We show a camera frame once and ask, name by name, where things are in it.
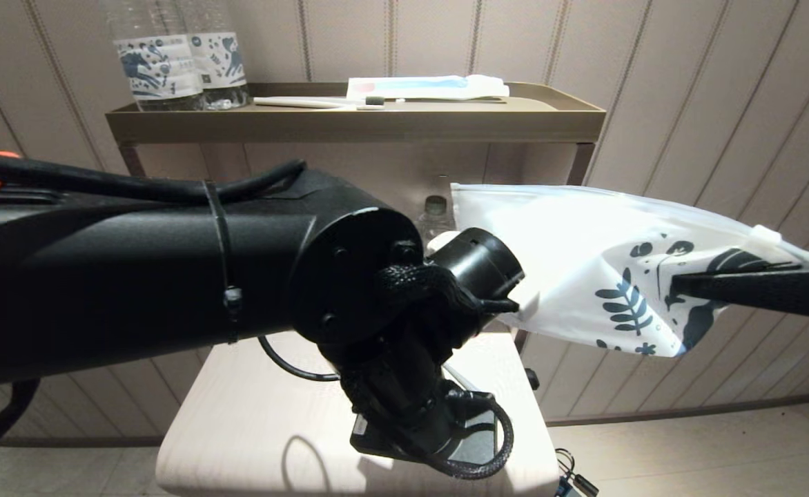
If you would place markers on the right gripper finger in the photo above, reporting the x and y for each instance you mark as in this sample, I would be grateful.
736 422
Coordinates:
777 286

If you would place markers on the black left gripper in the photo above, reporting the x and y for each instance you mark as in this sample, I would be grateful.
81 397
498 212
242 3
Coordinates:
391 431

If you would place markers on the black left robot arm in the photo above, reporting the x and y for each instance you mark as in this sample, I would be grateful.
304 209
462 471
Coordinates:
135 276

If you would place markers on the small clear water bottle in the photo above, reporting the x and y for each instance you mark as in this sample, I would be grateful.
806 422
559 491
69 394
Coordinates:
436 214

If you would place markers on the black key bunch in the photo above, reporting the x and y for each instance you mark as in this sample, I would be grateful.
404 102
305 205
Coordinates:
573 480

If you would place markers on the white blue plastic wrapper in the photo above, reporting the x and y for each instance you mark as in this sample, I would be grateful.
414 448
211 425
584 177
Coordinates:
570 248

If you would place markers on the white toothbrush dark bristles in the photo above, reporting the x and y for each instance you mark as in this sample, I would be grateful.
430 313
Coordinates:
301 102

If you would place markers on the large clear water bottle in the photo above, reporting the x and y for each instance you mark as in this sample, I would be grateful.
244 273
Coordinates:
156 65
225 62

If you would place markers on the small black knob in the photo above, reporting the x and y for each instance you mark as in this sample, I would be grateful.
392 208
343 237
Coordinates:
531 378

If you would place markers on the brown open shelf unit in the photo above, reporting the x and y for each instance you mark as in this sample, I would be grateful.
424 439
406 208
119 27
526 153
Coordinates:
349 125

